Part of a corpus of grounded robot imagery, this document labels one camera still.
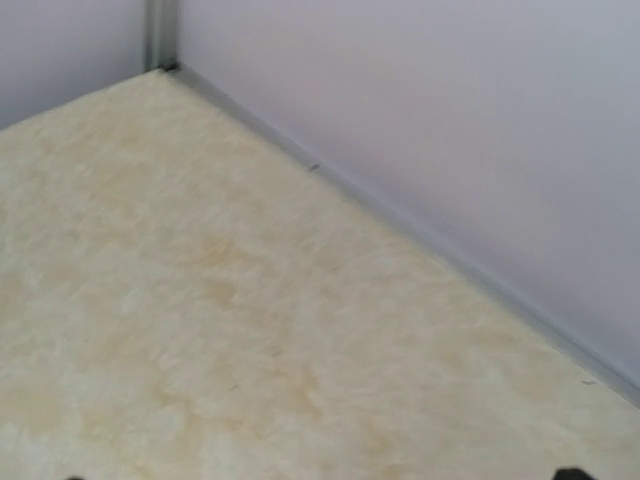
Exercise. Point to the left aluminium corner post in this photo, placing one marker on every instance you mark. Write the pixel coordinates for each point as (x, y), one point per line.
(161, 22)

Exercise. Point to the back aluminium table rail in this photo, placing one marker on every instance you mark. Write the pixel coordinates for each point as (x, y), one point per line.
(534, 318)

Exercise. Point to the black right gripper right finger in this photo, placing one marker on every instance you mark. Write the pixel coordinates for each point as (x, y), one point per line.
(571, 473)

